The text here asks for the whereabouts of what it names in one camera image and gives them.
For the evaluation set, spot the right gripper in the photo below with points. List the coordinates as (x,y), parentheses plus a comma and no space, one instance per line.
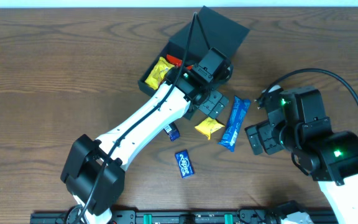
(265,131)

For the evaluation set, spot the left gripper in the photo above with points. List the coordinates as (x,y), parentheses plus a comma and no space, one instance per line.
(212,103)

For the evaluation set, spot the yellow snack packet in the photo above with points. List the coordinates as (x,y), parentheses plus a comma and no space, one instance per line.
(157,75)
(208,126)

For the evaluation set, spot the red candy bag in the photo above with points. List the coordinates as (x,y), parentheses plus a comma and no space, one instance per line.
(174,61)

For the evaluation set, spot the blue Eclipse mint box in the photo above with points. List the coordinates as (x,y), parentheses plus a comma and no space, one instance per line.
(184,164)

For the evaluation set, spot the dark green box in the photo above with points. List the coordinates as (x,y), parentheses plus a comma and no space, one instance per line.
(209,43)

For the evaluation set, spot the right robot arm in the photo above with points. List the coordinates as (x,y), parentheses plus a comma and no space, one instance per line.
(297,122)

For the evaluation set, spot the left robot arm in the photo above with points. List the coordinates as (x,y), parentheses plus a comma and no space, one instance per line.
(94,171)

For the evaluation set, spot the blue snack bar wrapper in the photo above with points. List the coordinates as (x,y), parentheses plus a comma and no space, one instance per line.
(239,110)

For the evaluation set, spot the dark blue snack bar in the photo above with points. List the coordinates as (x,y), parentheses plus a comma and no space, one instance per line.
(172,131)

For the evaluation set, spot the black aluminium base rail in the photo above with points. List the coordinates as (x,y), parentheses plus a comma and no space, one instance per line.
(289,212)

